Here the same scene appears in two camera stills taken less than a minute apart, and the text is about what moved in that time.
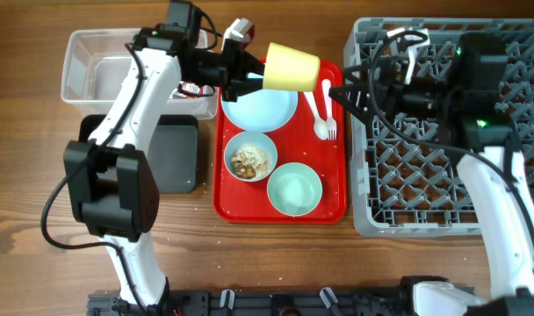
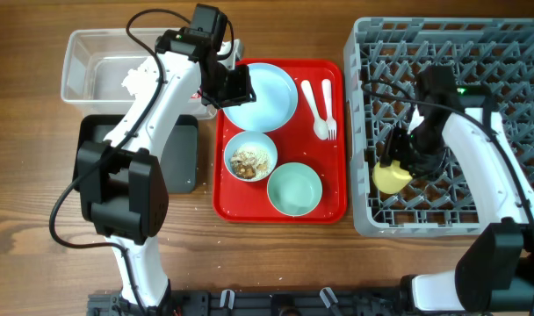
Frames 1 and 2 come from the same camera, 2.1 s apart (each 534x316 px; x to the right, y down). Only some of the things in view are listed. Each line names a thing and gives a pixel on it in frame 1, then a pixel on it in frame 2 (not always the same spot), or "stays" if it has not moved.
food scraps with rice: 250,162 stays
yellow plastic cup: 291,69 → 392,178
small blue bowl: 250,156 stays
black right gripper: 360,92 → 392,152
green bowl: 294,189 stays
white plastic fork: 332,125 stays
